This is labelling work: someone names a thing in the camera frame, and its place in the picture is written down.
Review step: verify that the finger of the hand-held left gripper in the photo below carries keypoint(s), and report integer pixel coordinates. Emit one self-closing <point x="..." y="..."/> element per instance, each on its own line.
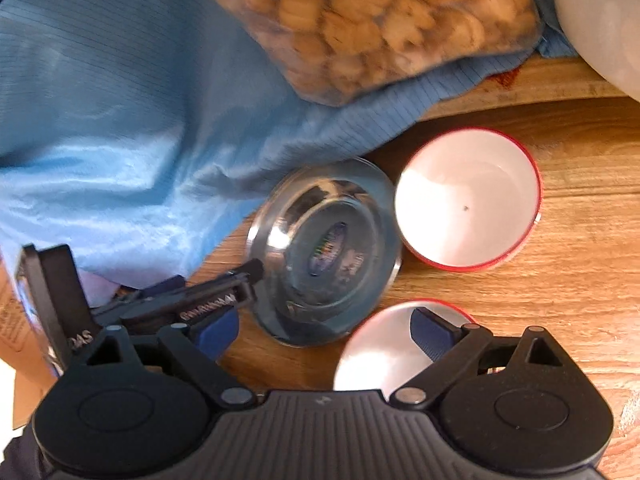
<point x="220" y="292"/>
<point x="162" y="287"/>

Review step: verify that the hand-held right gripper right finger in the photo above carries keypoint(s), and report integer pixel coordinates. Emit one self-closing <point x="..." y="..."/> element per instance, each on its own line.
<point x="432" y="334"/>

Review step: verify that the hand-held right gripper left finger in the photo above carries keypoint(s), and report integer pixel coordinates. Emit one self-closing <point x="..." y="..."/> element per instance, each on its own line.
<point x="216" y="334"/>

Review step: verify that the small steel plate with sticker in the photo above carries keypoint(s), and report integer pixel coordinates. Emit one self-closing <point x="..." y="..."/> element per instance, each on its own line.
<point x="320" y="230"/>

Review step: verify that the white red-rimmed bowl with speck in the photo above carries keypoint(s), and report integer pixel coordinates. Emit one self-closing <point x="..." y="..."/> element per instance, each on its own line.
<point x="465" y="200"/>

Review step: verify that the printed cardboard box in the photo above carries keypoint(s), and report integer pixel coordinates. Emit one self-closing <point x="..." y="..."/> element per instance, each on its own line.
<point x="15" y="320"/>

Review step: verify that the blue cloth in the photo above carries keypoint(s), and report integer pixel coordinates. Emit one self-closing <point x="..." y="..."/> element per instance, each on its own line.
<point x="125" y="110"/>

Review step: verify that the clear bag of biscuits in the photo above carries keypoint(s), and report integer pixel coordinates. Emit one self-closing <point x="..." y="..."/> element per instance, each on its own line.
<point x="350" y="20"/>

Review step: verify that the white plastic jug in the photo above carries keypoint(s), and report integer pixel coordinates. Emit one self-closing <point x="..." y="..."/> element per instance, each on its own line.
<point x="600" y="20"/>

